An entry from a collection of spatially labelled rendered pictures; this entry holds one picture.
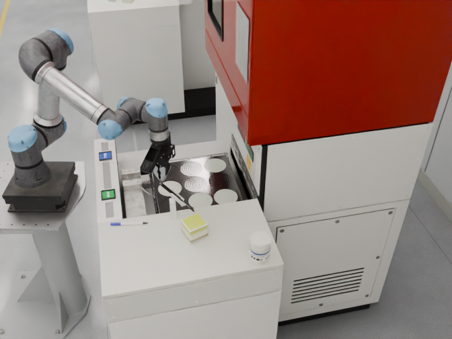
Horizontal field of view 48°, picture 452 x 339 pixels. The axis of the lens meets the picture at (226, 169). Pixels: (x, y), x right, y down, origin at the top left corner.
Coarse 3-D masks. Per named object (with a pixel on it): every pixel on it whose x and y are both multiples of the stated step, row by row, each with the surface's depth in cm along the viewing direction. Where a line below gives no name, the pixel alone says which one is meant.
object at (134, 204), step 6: (126, 180) 224; (126, 192) 217; (132, 192) 217; (138, 192) 217; (126, 198) 214; (132, 198) 214; (138, 198) 214; (126, 204) 212; (132, 204) 212; (138, 204) 212; (144, 204) 212; (126, 210) 209; (132, 210) 209; (138, 210) 209; (144, 210) 209; (126, 216) 206; (132, 216) 206; (138, 216) 206
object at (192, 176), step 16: (192, 160) 231; (224, 160) 232; (176, 176) 223; (192, 176) 223; (208, 176) 223; (224, 176) 223; (192, 192) 214; (208, 192) 214; (160, 208) 207; (176, 208) 207; (192, 208) 207
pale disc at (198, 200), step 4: (200, 192) 214; (192, 196) 213; (196, 196) 213; (200, 196) 213; (204, 196) 213; (208, 196) 213; (188, 200) 211; (192, 200) 211; (196, 200) 211; (200, 200) 211; (204, 200) 211; (208, 200) 211; (212, 200) 211; (192, 204) 209; (196, 204) 209; (200, 204) 209; (204, 204) 209; (208, 204) 209
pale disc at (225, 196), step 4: (216, 192) 215; (220, 192) 215; (224, 192) 215; (228, 192) 215; (232, 192) 215; (216, 196) 213; (220, 196) 213; (224, 196) 213; (228, 196) 213; (232, 196) 213; (236, 196) 213; (216, 200) 211; (220, 200) 211; (224, 200) 211; (228, 200) 211; (232, 200) 211
